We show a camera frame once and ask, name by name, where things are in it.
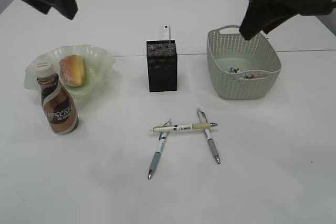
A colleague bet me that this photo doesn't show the sugared bread roll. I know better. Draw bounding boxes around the sugared bread roll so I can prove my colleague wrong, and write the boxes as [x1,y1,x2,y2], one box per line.
[59,55,86,87]

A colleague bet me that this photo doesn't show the black mesh pen holder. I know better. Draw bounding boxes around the black mesh pen holder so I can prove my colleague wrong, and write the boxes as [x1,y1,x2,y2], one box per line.
[146,40,177,92]

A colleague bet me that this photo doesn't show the cream barrel pen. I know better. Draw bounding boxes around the cream barrel pen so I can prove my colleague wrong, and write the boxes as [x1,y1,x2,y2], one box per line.
[149,123,218,133]

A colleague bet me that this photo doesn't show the green plastic woven basket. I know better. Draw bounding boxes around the green plastic woven basket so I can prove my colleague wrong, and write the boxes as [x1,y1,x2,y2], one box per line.
[207,25,281,100]

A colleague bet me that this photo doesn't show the green wavy glass plate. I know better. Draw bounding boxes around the green wavy glass plate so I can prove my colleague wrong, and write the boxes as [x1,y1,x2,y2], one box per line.
[24,45,116,98]

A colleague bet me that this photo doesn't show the clear plastic ruler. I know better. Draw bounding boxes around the clear plastic ruler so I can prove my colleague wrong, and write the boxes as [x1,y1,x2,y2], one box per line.
[159,24,171,41]

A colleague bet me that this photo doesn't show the paper ball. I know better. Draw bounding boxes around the paper ball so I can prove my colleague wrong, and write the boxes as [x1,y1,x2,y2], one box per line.
[229,67,240,73]
[240,73,260,79]

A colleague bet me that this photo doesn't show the brown Nescafe coffee bottle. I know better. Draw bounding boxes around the brown Nescafe coffee bottle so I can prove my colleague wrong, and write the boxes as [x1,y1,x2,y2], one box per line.
[35,61,79,134]

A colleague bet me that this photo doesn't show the white-grey pen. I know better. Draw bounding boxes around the white-grey pen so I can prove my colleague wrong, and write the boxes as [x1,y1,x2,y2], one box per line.
[197,108,221,164]

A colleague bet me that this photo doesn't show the blue-grey pen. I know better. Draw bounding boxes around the blue-grey pen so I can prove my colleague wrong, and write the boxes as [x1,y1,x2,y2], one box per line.
[148,132,169,179]

